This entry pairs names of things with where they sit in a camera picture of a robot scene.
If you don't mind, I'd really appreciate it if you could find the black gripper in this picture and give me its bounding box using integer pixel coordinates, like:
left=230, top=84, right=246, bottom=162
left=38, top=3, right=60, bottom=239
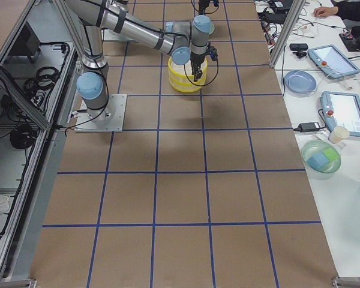
left=198, top=0, right=220, bottom=15
left=190, top=43, right=218, bottom=83

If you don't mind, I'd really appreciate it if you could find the yellow steamer basket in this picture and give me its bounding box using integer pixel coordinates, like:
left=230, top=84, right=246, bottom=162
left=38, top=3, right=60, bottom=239
left=168, top=58, right=208, bottom=82
left=169, top=74, right=206, bottom=93

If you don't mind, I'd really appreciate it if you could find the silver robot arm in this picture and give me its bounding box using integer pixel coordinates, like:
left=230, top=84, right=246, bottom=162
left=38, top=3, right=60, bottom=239
left=65, top=1, right=218, bottom=119

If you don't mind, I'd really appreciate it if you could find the person hand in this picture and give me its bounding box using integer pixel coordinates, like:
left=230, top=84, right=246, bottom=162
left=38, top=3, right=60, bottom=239
left=313, top=6, right=338, bottom=18

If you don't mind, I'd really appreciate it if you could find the pale green plate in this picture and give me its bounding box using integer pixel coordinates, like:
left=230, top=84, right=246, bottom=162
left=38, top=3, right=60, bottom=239
left=209, top=23, right=215, bottom=35

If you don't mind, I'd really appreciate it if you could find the blue plate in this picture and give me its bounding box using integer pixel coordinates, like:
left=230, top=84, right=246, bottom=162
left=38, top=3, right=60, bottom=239
left=284, top=70, right=317, bottom=97

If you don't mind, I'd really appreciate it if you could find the black webcam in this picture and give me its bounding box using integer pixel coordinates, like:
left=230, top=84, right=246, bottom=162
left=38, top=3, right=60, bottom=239
left=289, top=43, right=308, bottom=59

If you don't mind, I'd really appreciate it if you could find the black power adapter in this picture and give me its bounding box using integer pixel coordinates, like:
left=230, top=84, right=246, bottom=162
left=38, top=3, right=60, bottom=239
left=293, top=122, right=326, bottom=133

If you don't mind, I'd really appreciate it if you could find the teach pendant far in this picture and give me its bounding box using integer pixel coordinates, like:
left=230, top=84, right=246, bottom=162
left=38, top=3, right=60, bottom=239
left=307, top=45, right=360, bottom=79

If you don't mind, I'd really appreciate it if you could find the teach pendant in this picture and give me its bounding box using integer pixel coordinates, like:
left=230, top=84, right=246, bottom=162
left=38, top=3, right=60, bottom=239
left=307, top=45, right=360, bottom=79
left=320, top=91, right=360, bottom=137

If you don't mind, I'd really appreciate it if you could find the blue sponge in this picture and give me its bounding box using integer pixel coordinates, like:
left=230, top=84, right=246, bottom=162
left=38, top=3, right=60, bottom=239
left=307, top=151, right=329, bottom=170

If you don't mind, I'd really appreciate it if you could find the green glass bowl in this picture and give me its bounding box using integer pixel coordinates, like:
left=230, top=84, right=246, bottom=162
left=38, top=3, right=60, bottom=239
left=301, top=140, right=341, bottom=180

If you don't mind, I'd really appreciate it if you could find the teach pendant near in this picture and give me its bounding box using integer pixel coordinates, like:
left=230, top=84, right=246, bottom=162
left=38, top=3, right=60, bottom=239
left=320, top=91, right=360, bottom=137

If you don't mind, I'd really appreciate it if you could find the paper cup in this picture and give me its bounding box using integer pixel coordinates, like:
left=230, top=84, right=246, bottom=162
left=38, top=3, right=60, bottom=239
left=328, top=126, right=350, bottom=144

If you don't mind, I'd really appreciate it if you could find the green sponge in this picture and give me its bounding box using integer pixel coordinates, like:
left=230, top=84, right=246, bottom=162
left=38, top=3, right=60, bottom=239
left=322, top=147, right=340, bottom=163

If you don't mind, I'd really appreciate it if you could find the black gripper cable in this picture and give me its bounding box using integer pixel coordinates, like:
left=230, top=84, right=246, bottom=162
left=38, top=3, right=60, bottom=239
left=184, top=32, right=220, bottom=88

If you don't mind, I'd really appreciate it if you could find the aluminium frame post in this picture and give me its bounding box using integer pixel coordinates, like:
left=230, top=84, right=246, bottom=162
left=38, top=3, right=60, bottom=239
left=269, top=0, right=305, bottom=68

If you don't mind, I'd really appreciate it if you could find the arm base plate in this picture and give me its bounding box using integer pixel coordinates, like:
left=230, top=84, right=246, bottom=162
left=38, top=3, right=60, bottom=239
left=74, top=94, right=127, bottom=133

